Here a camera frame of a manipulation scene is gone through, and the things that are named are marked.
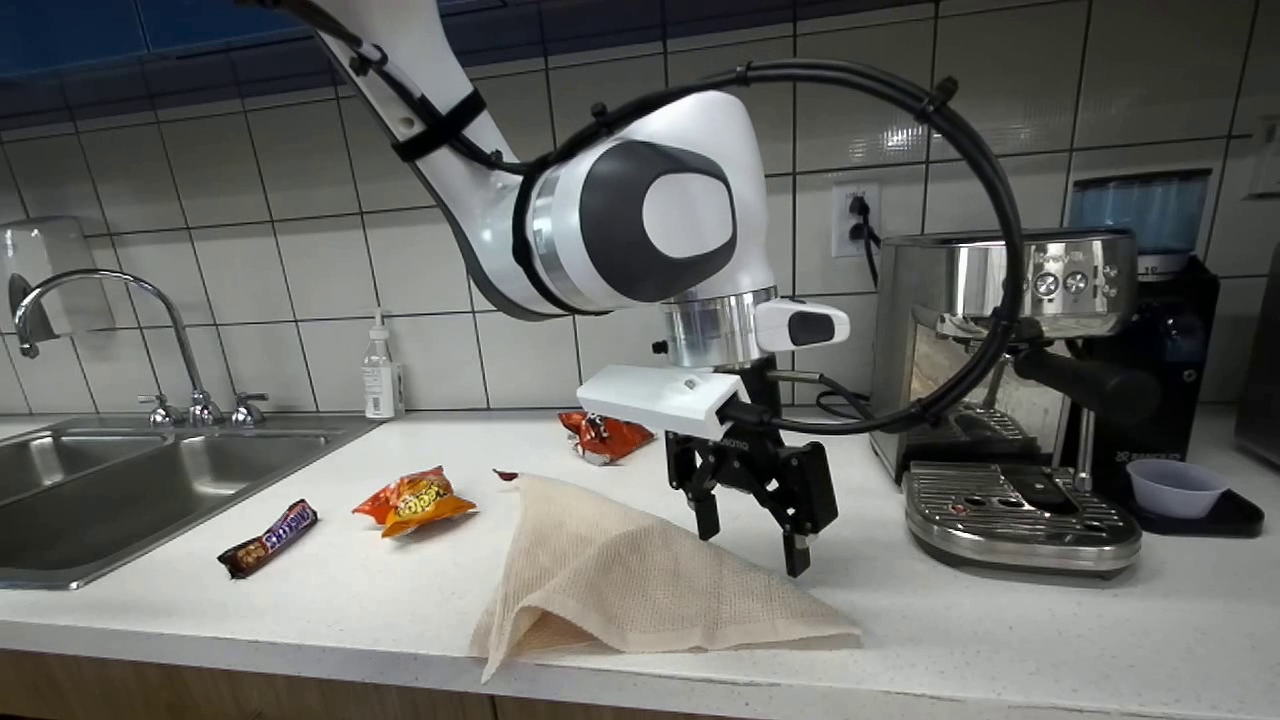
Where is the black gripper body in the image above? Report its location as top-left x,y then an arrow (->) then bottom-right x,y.
691,355 -> 804,516

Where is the beige mesh cloth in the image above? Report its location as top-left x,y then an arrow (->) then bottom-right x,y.
467,468 -> 866,686

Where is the crumpled red snack wrapper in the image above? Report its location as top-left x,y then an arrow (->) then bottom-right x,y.
556,408 -> 657,468

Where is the steel drip tray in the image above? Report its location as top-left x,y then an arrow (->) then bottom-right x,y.
900,458 -> 1147,581

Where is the orange Cheetos bag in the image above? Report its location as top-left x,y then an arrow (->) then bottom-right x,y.
353,460 -> 479,540

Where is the black portafilter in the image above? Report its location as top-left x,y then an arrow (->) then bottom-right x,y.
1012,336 -> 1163,434

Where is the clear pump soap bottle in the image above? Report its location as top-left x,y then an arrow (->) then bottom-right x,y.
360,314 -> 405,425

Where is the steel espresso machine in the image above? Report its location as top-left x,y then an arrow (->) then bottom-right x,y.
874,230 -> 1226,492

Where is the purple plastic cup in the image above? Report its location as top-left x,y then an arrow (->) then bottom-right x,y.
1123,458 -> 1231,525

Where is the brown Snickers bar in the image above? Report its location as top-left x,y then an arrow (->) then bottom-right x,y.
216,498 -> 324,581

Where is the black plastic tray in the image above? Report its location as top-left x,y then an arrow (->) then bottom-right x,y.
1115,483 -> 1269,540

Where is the black appliance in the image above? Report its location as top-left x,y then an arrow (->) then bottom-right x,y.
1231,243 -> 1280,472

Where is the stainless steel sink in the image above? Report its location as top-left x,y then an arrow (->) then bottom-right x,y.
0,418 -> 374,591

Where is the chrome faucet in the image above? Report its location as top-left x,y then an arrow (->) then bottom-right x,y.
11,265 -> 273,434

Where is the thin black cord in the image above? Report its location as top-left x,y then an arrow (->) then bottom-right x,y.
775,367 -> 874,419

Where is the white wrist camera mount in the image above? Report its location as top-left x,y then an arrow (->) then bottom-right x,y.
574,366 -> 754,439

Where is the white wall outlet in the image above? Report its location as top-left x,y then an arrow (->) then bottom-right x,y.
831,185 -> 884,260

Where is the black power cable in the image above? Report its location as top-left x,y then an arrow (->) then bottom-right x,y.
850,195 -> 884,284

